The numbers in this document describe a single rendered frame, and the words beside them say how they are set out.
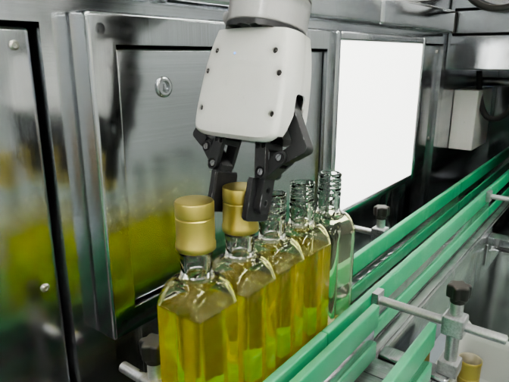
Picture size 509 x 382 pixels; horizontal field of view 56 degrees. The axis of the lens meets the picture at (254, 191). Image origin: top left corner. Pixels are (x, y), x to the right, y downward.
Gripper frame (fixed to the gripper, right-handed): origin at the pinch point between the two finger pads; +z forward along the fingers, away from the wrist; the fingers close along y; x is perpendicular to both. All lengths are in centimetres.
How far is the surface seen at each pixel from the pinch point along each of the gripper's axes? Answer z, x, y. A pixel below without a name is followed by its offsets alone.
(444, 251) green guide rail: 8, 63, 3
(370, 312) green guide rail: 13.3, 23.0, 5.6
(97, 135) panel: -3.4, -8.0, -12.0
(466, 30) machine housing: -46, 99, -12
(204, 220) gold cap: 2.0, -5.8, 1.5
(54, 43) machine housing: -11.1, -11.9, -14.9
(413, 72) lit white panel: -29, 72, -14
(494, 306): 28, 120, 4
